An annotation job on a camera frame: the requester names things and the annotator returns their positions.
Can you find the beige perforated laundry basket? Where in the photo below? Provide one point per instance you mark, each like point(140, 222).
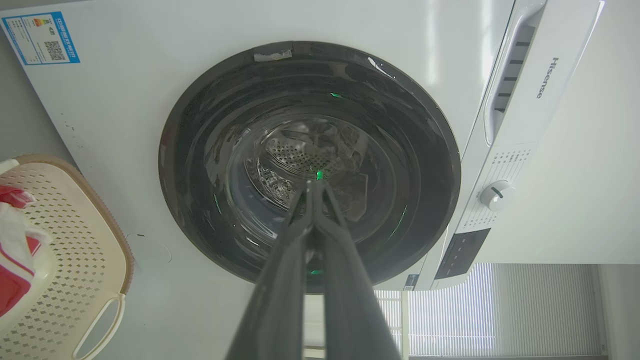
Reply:
point(75, 260)

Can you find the white Hisense washing machine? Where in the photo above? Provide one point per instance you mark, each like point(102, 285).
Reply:
point(125, 110)

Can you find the white window blinds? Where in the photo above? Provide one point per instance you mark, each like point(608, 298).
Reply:
point(500, 310)

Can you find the blue energy label sticker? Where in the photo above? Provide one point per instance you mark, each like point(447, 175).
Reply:
point(41, 38)

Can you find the red and white garment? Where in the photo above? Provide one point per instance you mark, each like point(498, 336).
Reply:
point(12, 250)

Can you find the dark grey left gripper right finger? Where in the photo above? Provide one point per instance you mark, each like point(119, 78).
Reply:
point(350, 305)

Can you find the round dark washing machine door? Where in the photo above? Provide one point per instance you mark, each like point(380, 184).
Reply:
point(240, 150)

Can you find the white washing machine dial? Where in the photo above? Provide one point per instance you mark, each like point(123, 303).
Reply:
point(496, 195)

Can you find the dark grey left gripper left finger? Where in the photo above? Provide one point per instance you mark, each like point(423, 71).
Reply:
point(280, 305)

